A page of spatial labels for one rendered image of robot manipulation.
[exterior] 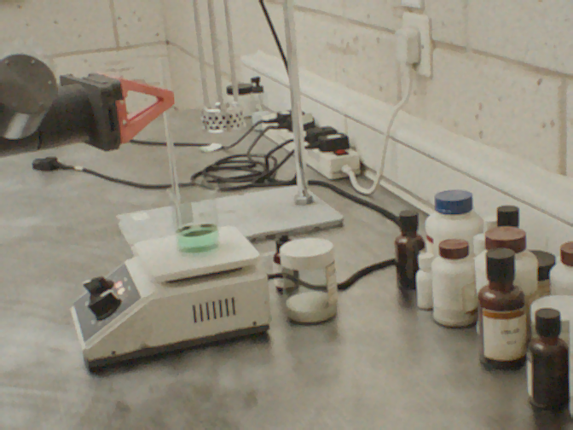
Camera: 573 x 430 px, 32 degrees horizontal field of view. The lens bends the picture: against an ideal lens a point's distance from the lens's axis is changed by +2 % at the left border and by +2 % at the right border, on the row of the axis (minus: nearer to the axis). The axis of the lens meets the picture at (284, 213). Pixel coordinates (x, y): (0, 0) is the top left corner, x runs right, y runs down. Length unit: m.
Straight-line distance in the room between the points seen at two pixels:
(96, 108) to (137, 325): 0.23
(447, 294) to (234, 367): 0.23
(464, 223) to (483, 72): 0.28
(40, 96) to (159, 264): 0.25
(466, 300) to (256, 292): 0.22
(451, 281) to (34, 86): 0.46
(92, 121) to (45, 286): 0.36
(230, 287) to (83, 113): 0.23
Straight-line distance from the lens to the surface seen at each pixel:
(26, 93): 0.91
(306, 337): 1.07
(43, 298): 1.27
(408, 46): 1.47
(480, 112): 1.34
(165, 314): 1.04
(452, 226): 1.11
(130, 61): 3.45
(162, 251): 1.10
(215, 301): 1.05
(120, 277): 1.12
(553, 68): 1.18
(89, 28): 3.42
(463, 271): 1.05
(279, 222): 1.41
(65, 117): 0.99
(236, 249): 1.08
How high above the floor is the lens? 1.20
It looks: 18 degrees down
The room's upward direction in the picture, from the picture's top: 5 degrees counter-clockwise
